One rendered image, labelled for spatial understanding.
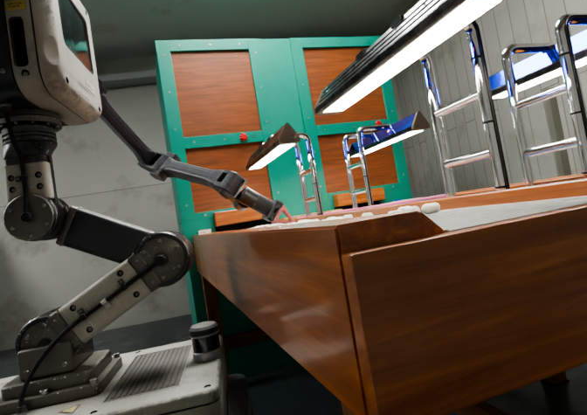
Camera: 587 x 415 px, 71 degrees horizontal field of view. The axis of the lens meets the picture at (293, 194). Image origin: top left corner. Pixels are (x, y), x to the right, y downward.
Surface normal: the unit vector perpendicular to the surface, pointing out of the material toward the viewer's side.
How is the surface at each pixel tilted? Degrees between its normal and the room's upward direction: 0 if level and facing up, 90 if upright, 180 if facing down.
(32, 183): 90
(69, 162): 90
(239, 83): 90
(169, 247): 89
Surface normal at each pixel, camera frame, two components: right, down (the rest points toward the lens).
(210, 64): 0.30, -0.10
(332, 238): -0.94, 0.14
